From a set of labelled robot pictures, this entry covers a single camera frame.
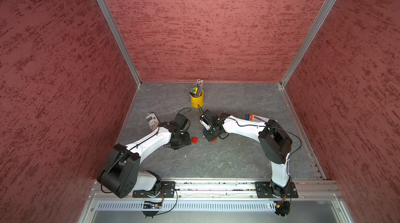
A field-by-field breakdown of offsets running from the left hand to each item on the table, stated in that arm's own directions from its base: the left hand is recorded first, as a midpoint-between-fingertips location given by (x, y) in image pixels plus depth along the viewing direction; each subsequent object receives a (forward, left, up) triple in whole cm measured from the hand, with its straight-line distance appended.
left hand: (186, 147), depth 85 cm
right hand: (+6, -14, -2) cm, 15 cm away
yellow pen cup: (+29, -5, +3) cm, 30 cm away
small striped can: (+17, +23, 0) cm, 28 cm away
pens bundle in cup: (+34, -4, +8) cm, 36 cm away
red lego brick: (+5, -4, -2) cm, 7 cm away
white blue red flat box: (+21, -40, -2) cm, 46 cm away
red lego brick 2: (+4, -15, 0) cm, 16 cm away
